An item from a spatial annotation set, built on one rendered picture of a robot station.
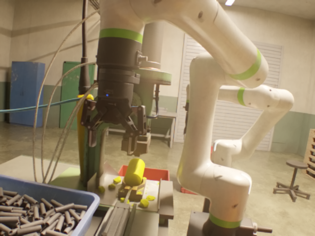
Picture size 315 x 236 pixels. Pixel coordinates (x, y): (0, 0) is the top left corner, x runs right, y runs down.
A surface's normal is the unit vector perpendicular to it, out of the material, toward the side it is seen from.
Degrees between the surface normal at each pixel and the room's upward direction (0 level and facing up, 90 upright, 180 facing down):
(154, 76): 90
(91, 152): 90
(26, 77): 90
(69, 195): 81
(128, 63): 90
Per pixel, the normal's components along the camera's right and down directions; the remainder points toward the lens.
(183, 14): 0.23, 0.95
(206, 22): 0.50, 0.72
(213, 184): -0.67, -0.16
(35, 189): -0.04, -0.04
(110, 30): -0.28, 0.10
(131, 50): 0.68, 0.16
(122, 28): 0.23, 0.15
